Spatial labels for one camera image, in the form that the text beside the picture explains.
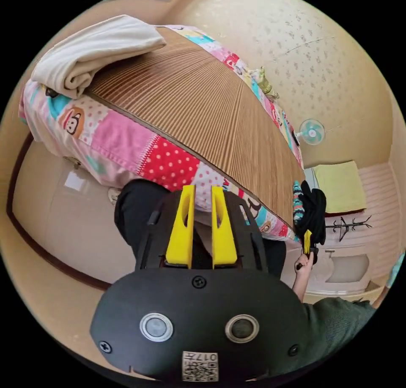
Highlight folded cream blanket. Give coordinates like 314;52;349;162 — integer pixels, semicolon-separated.
31;14;167;100

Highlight person's body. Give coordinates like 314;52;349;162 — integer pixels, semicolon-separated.
113;178;379;377

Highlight black pants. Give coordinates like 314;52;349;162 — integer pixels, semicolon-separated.
297;180;328;246

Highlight black coat rack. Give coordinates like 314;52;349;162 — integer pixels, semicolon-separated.
329;214;373;243

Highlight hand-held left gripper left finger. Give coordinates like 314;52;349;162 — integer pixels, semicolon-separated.
165;185;196;267

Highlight bed with woven mat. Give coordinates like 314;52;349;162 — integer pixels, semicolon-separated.
18;24;306;243

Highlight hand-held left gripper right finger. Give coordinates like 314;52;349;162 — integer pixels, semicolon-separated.
211;186;238;267

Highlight person's right forearm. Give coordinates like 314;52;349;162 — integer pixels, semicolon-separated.
292;271;314;303

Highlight person's right hand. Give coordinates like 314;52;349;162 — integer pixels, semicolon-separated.
295;251;315;276

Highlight yellow cloth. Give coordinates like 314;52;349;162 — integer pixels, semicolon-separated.
313;160;368;214

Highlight white and teal fan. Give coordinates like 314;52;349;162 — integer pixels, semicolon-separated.
293;118;326;146

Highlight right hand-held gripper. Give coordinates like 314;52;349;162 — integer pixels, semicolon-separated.
303;230;320;265

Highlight pile of clothes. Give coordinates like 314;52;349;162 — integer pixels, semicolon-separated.
291;180;306;234

